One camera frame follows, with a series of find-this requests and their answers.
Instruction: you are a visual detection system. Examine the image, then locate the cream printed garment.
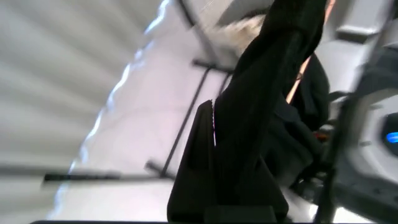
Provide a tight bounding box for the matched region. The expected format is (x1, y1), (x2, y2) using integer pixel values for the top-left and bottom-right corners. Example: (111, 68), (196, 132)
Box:
(214, 15), (265, 63)

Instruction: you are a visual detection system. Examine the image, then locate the black clothes rack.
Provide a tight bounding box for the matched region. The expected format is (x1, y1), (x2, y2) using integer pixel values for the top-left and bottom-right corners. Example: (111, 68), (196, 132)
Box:
(43, 0), (236, 183)

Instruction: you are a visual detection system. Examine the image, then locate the white curtain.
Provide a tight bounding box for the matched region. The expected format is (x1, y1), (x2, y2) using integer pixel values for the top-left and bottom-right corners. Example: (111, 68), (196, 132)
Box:
(0, 0), (170, 224)

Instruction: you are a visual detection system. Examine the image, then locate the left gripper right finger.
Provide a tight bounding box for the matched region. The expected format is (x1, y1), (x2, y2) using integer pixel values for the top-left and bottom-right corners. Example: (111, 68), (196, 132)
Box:
(217, 156), (289, 223)

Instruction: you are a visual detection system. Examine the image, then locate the black short-sleeved shirt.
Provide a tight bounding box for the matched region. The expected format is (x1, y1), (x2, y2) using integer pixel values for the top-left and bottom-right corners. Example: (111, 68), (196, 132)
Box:
(214, 0), (330, 189)

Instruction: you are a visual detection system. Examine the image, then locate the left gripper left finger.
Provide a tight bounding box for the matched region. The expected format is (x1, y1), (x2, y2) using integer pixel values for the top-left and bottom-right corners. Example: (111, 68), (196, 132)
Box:
(167, 99), (216, 223)

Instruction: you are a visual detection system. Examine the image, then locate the pink clothes hanger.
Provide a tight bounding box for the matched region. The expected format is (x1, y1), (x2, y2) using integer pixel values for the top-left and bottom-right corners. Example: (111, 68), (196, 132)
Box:
(285, 0), (336, 105)

